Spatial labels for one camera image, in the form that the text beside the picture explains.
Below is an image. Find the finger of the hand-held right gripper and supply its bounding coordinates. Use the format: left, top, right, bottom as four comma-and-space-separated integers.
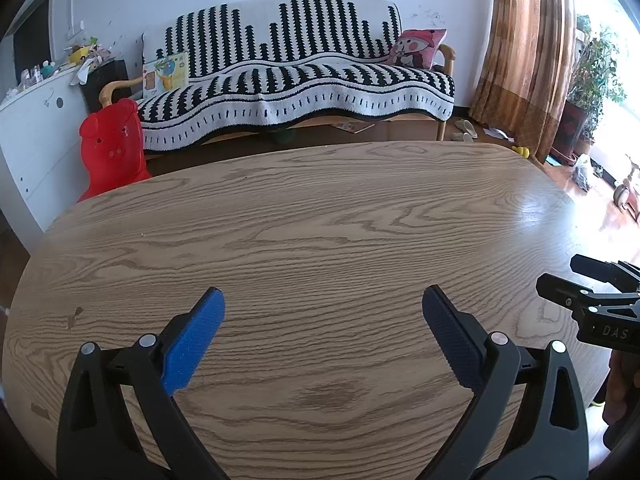
570, 254, 640, 291
536, 273, 640, 311

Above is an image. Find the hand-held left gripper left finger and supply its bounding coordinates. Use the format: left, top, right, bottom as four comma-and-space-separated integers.
56, 286, 226, 480

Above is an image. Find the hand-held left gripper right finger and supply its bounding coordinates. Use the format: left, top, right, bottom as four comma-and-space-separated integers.
421, 284, 590, 480

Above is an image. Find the person's right hand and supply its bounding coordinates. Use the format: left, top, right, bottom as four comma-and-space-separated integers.
606, 347, 640, 411

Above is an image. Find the grey plastic bag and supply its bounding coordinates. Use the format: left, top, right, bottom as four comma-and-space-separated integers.
572, 154, 594, 191

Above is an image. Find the potted green plant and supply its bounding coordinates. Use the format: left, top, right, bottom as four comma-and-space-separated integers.
550, 15, 628, 166

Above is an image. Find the red plastic pig chair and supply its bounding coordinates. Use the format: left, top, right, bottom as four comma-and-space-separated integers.
76, 98, 153, 203

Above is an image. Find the brown patterned curtain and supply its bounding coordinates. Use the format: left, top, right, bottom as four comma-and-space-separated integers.
470, 0, 576, 158

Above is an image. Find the white cabinet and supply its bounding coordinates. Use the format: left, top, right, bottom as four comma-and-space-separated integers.
0, 65, 93, 233

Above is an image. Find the colourful picture book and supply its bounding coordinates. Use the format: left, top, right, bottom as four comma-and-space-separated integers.
142, 51, 190, 98

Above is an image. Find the black box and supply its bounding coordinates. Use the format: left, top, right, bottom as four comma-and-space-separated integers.
80, 59, 132, 113

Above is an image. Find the pink cartoon pillow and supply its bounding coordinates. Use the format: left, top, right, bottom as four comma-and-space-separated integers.
382, 29, 448, 68

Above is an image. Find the black white striped blanket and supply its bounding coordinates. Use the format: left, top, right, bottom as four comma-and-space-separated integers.
136, 0, 456, 151

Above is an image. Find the white paper scrap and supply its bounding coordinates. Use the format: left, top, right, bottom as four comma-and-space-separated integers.
70, 58, 98, 84

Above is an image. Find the group of small bottles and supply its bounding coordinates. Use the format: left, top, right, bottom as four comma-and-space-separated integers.
20, 61, 57, 86

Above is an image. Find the wooden frame sofa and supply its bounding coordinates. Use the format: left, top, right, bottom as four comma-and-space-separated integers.
99, 0, 458, 151

